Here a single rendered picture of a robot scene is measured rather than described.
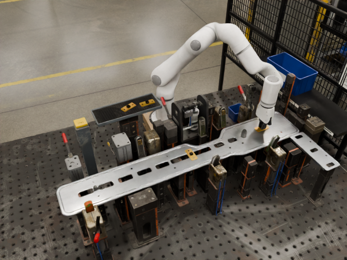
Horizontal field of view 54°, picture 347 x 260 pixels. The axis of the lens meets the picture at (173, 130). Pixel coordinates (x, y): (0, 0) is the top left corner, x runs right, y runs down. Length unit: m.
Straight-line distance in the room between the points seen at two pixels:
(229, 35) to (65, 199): 1.13
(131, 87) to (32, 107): 1.13
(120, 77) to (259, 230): 2.89
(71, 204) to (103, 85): 2.66
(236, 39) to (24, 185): 1.50
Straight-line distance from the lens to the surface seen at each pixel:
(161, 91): 2.17
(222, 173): 1.70
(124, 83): 4.19
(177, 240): 1.87
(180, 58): 1.97
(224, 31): 1.79
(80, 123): 1.84
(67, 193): 1.74
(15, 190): 2.26
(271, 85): 1.81
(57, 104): 4.02
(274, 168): 1.92
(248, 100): 2.04
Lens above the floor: 2.32
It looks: 42 degrees down
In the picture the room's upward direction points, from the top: straight up
